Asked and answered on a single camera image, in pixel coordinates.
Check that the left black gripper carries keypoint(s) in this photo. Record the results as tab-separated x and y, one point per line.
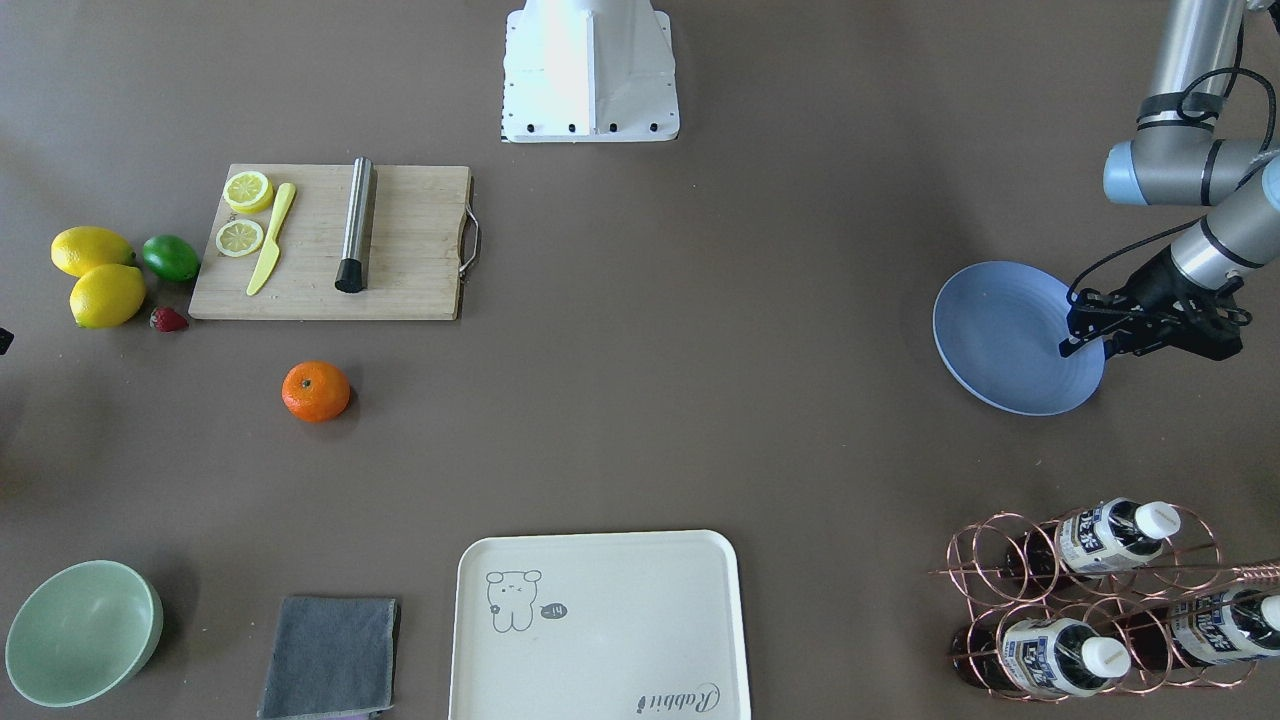
1150	283

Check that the blue plate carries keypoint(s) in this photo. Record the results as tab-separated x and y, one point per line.
998	327

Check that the orange fruit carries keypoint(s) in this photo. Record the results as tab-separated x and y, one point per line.
316	391

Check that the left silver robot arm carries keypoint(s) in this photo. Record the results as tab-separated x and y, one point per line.
1176	158

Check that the dark bottle white cap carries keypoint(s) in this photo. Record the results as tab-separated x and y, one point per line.
1039	659

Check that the cream rabbit tray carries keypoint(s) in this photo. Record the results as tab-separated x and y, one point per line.
637	625

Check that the wooden cutting board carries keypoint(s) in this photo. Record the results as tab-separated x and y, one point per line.
412	263

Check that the steel cylinder muddler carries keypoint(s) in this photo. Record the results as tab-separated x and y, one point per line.
354	264

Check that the grey folded cloth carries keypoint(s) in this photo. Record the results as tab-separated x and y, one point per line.
332	658

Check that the yellow plastic knife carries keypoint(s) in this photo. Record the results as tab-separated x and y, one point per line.
269	253

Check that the lemon slice upper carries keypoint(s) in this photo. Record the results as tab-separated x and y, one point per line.
248	192

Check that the lemon slice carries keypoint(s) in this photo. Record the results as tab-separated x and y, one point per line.
239	237
248	192

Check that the lemon slice lower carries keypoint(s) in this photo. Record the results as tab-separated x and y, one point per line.
239	237

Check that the red strawberry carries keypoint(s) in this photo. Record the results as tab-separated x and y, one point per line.
167	320

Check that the green lime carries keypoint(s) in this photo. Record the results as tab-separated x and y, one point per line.
170	258

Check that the yellow lemon outer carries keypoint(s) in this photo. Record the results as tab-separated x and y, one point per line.
107	295

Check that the yellow lemon near board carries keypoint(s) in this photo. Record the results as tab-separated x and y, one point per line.
78	250

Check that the mint green bowl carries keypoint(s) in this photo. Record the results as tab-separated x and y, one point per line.
82	633

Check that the copper wire bottle rack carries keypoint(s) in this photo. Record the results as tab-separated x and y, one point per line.
1191	564

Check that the white pedestal column base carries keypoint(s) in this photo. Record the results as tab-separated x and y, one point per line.
589	72

